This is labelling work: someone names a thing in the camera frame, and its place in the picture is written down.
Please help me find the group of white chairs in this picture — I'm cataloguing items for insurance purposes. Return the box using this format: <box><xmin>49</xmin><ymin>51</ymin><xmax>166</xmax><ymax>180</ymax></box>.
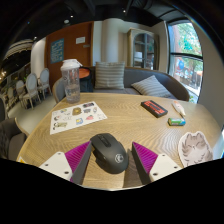
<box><xmin>6</xmin><ymin>67</ymin><xmax>53</xmax><ymax>109</ymax></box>

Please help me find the grey upholstered armchair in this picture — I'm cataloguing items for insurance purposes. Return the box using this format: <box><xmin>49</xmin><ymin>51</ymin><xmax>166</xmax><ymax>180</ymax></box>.
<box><xmin>0</xmin><ymin>96</ymin><xmax>29</xmax><ymax>161</ymax></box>

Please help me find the brown wooden door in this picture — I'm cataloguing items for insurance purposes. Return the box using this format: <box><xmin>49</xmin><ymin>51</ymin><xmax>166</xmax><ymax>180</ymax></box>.
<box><xmin>44</xmin><ymin>21</ymin><xmax>95</xmax><ymax>91</ymax></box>

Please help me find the white sticker sheet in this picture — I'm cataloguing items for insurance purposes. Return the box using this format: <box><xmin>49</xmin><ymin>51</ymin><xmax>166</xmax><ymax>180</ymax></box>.
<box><xmin>49</xmin><ymin>101</ymin><xmax>108</xmax><ymax>136</ymax></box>

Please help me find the cat-shaped mouse pad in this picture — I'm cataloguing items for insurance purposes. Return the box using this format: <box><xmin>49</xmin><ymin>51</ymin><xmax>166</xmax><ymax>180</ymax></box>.
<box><xmin>177</xmin><ymin>130</ymin><xmax>214</xmax><ymax>168</ymax></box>

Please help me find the square striped cushion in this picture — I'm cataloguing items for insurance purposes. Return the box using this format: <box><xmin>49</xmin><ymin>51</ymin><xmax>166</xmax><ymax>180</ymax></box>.
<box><xmin>94</xmin><ymin>61</ymin><xmax>126</xmax><ymax>90</ymax></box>

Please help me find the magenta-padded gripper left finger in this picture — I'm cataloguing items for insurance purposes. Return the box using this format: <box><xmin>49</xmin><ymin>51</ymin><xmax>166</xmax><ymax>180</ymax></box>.
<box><xmin>39</xmin><ymin>140</ymin><xmax>93</xmax><ymax>186</ymax></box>

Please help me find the black-framed window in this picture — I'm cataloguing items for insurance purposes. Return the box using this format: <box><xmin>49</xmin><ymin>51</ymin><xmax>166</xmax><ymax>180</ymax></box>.
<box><xmin>166</xmin><ymin>19</ymin><xmax>204</xmax><ymax>104</ymax></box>

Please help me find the grey curved sofa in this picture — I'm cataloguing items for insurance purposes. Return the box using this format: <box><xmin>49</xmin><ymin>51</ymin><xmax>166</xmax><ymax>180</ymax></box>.
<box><xmin>52</xmin><ymin>65</ymin><xmax>190</xmax><ymax>104</ymax></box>

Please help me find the flat striped cushion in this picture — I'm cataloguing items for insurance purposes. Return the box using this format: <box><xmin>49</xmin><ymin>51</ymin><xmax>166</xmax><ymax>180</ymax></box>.
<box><xmin>130</xmin><ymin>74</ymin><xmax>173</xmax><ymax>99</ymax></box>

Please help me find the white squeeze tube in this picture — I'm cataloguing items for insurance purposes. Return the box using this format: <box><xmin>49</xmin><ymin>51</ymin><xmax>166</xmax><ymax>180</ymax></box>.
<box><xmin>171</xmin><ymin>100</ymin><xmax>187</xmax><ymax>118</ymax></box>

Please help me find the glass-door wooden cabinet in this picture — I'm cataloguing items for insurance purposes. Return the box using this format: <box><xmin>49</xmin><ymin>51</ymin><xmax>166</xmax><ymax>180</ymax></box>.
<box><xmin>126</xmin><ymin>27</ymin><xmax>160</xmax><ymax>71</ymax></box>

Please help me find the dark backpack with orange top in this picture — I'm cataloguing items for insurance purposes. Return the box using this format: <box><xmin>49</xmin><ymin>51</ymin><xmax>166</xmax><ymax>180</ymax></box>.
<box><xmin>78</xmin><ymin>67</ymin><xmax>95</xmax><ymax>93</ymax></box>

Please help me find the blue poster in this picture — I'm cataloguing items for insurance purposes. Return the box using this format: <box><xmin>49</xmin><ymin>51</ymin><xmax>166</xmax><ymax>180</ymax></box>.
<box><xmin>50</xmin><ymin>37</ymin><xmax>65</xmax><ymax>65</ymax></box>

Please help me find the small green pack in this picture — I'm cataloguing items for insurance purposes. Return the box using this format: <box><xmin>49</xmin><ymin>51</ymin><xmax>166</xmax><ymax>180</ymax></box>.
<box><xmin>167</xmin><ymin>117</ymin><xmax>187</xmax><ymax>127</ymax></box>

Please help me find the black box with red print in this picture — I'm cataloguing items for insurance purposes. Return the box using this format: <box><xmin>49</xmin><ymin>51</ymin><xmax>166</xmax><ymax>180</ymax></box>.
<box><xmin>140</xmin><ymin>99</ymin><xmax>169</xmax><ymax>119</ymax></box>

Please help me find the black computer mouse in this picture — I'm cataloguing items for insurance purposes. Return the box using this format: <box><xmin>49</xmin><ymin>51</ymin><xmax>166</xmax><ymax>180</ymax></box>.
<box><xmin>89</xmin><ymin>132</ymin><xmax>130</xmax><ymax>175</ymax></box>

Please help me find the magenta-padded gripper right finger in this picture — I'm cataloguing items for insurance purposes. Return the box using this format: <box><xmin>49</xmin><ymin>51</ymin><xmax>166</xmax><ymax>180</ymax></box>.
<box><xmin>131</xmin><ymin>142</ymin><xmax>184</xmax><ymax>185</ymax></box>

